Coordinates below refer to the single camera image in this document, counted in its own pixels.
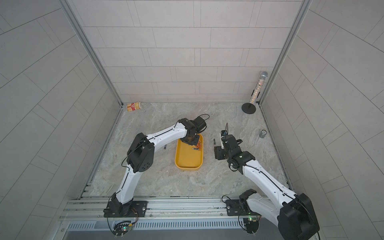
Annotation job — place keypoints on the small red yellow box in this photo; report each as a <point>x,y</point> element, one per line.
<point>134,106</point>

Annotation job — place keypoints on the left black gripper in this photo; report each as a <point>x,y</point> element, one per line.
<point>194,143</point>

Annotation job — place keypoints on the red orange battery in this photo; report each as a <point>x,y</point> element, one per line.
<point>198,146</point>

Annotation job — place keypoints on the yellow plastic storage box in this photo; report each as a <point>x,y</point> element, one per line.
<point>187,158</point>

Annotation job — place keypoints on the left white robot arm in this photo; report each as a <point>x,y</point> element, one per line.
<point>140,158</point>

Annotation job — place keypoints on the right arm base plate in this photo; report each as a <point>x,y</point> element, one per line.
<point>235,208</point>

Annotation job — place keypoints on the black stand crystal tube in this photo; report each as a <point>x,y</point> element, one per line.
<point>250,107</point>

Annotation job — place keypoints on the circuit board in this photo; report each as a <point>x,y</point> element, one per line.
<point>120,229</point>
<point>250,225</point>

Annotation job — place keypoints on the aluminium rail frame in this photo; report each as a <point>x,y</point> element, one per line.
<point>86,216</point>

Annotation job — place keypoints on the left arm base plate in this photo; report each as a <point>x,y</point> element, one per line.
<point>130,210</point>

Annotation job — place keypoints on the right circuit board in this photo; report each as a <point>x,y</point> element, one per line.
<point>250,225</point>

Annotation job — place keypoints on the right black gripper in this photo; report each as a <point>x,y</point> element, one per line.
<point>217,151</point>

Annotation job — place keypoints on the left circuit board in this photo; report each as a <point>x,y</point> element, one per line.
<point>120,229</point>

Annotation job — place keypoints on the wrapped poker chip stack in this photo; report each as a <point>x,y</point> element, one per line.
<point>263,134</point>

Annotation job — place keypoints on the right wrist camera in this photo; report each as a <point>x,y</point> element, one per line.
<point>224,133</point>

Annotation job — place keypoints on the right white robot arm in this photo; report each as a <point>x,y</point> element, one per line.
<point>293,214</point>

